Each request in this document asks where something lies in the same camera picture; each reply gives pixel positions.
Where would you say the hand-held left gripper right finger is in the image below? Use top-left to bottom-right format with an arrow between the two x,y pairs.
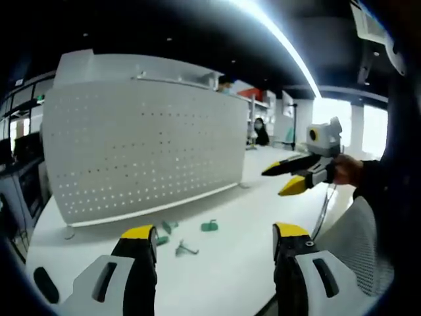
272,222 -> 360,316

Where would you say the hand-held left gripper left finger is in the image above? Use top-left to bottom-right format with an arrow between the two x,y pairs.
62,224 -> 158,316

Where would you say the grey metal hook assembly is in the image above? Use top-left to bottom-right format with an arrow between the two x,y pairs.
174,239 -> 200,257

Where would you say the white perforated mounting plate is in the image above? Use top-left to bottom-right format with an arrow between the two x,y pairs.
42,78 -> 251,240

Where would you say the person's right hand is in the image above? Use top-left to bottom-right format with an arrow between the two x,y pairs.
332,153 -> 364,187

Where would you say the black tripod stand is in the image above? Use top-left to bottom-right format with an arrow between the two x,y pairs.
285,103 -> 299,151

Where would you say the white mesh chair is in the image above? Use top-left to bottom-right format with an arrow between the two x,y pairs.
316,196 -> 395,299

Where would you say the ceiling light strip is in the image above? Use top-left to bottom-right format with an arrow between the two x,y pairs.
239,0 -> 325,98

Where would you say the ceiling air conditioner unit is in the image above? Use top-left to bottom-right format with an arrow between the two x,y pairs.
349,0 -> 408,77

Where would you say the white partition cabinet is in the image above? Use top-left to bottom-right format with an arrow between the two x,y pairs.
55,49 -> 220,90

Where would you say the thin gripper cable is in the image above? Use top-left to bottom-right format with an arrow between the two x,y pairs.
311,182 -> 338,240

